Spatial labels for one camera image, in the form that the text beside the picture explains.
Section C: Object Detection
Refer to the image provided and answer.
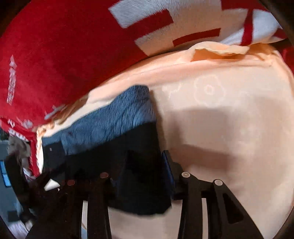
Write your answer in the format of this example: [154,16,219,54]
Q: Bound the cream cloth sheet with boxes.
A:
[37,41,293,238]

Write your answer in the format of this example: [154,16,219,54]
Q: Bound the grey beige garment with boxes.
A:
[7,136,30,169]

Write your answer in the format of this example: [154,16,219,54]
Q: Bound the red sofa cover white characters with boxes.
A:
[0,0,294,177]

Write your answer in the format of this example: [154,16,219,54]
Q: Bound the black pants with blue stripe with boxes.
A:
[42,85,171,215]

